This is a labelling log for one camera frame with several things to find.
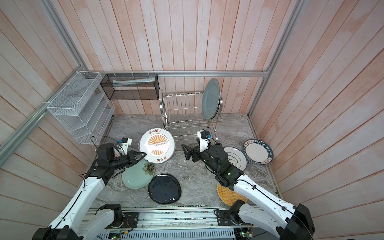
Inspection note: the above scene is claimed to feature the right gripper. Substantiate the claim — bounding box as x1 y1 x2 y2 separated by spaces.
183 137 221 175

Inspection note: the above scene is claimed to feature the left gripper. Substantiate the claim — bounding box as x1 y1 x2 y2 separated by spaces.
109 150 147 170

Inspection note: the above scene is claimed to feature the orange sunburst plate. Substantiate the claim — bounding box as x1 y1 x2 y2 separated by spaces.
138 128 176 165

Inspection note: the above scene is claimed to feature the grey-green plate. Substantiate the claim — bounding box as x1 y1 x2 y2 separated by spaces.
202 78 221 120

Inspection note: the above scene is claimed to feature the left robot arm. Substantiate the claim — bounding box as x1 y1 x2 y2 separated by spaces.
33 144 147 240

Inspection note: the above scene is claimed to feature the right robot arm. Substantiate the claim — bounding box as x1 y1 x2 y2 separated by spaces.
182 143 315 240

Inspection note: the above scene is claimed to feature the chrome dish rack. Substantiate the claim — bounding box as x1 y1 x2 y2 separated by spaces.
159 91 223 141

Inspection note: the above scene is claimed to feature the mint plate with flower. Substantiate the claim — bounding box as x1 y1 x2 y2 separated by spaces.
122 160 155 190

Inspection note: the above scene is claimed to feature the dark blue oval plate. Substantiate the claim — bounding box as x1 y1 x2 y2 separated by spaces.
148 174 182 205

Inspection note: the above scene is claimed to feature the white plate black outline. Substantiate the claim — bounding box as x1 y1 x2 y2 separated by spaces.
224 147 247 171

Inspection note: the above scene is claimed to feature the yellow woven plate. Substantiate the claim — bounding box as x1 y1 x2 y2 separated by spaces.
217 184 248 207

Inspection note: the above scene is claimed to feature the black mesh basket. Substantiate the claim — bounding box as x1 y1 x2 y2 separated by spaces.
101 73 160 101

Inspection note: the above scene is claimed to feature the white plate dark lettered rim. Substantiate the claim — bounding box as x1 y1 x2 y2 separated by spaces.
243 139 274 165

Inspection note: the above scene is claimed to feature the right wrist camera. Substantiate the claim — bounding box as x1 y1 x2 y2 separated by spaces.
197 129 211 153

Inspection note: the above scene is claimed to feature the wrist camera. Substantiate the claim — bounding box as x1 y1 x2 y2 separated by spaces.
118 138 132 155
197 129 211 153

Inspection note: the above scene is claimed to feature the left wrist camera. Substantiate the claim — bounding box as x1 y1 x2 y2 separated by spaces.
118 138 132 155

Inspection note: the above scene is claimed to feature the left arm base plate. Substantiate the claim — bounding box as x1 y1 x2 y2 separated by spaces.
122 212 140 229

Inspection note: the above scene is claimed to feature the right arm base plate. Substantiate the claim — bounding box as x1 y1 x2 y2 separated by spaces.
214 209 243 226

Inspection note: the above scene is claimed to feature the white wire shelf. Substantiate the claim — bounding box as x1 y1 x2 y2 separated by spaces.
47 72 115 146

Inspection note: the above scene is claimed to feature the aluminium frame rail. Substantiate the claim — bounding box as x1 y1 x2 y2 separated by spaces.
97 70 269 78

